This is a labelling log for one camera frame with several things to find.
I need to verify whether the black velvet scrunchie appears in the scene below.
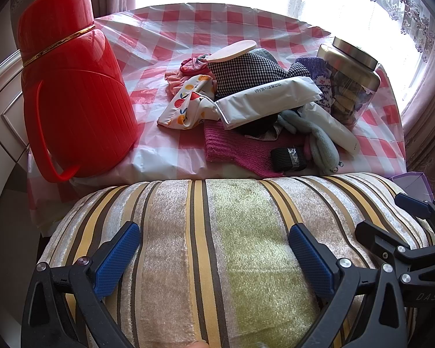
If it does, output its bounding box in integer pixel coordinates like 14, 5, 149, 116
270, 147, 307, 173

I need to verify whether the silver white wet wipes pack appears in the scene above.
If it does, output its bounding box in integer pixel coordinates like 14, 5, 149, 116
213, 76, 321, 130

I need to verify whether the fruit print fabric pouch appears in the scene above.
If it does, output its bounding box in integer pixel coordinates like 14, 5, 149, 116
157, 75, 220, 130

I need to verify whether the houndstooth fabric drawstring pouch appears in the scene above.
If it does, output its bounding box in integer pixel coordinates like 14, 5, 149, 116
208, 49, 295, 99

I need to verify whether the pink drape curtain right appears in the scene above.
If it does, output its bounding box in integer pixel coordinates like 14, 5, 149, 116
402, 40, 435, 196

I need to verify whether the striped velvet sofa cushion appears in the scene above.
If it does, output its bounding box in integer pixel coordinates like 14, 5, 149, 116
41, 173, 435, 347

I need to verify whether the white tube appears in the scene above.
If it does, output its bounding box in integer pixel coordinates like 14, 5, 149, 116
302, 102, 360, 155

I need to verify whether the gold lidded glass jar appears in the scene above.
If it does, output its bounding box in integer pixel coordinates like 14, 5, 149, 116
317, 37, 380, 127

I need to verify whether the red plastic thermos jug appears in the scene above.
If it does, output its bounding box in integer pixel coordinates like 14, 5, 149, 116
18, 0, 139, 183

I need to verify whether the magenta knitted cloth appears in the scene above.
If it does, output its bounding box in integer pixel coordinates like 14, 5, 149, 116
204, 120, 307, 177

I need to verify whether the purple patterned knitted sock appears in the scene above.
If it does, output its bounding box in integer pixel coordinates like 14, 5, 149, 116
289, 57, 333, 113

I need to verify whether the pink ruffled cloth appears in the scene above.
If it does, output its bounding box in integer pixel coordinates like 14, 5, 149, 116
164, 70, 189, 98

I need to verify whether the pink checkered plastic tablecloth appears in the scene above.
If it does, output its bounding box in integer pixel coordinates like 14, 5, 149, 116
26, 1, 409, 231

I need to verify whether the round pink zip pouch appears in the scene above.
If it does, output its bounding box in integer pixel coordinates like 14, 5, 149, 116
179, 53, 210, 76

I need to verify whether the floral lace window curtain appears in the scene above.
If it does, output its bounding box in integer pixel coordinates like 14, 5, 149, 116
287, 0, 435, 66

